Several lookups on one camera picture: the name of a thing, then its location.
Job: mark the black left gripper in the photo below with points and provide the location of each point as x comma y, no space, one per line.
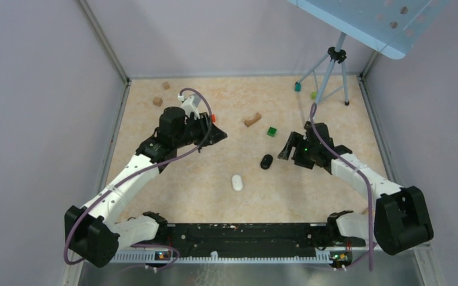
210,134

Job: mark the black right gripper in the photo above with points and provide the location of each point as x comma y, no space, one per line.
296,140

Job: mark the black earbud charging case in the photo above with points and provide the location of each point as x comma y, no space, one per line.
266,161

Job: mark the white earbud charging case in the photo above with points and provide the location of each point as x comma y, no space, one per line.
237,183

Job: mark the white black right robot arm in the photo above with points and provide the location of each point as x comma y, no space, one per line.
397,218

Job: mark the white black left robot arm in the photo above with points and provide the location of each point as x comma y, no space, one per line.
92,231

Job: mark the green block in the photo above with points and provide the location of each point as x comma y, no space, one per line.
271,131

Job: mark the brown wooden arch block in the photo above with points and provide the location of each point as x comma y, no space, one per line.
256,118

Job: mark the small tan wooden cube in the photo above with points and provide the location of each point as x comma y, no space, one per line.
166,85

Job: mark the grey tripod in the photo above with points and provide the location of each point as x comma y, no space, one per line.
336,56

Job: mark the light blue perforated panel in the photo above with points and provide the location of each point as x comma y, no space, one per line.
388,27

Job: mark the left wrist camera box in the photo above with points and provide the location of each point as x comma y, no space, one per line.
190,105

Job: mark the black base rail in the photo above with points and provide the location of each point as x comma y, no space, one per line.
251,240

